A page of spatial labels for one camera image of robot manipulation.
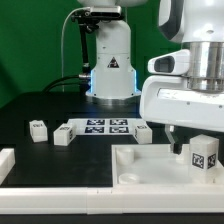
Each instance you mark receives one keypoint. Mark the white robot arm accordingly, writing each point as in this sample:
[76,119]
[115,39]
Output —
[197,26]

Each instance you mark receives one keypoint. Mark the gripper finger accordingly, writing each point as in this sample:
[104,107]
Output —
[175,144]

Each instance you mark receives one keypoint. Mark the white left fence rail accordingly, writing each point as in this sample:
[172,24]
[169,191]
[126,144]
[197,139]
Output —
[7,161]

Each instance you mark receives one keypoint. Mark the white square table top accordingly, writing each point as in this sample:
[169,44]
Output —
[154,164]

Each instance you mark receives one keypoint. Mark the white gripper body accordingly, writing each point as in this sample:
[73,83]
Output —
[167,100]

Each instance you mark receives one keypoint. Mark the white fence rail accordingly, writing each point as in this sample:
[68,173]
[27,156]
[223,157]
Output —
[184,199]
[7,161]

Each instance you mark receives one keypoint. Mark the white sheet with markers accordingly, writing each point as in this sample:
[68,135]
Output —
[103,126]

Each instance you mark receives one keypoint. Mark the white front fence rail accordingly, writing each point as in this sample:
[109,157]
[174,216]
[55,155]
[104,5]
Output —
[184,199]

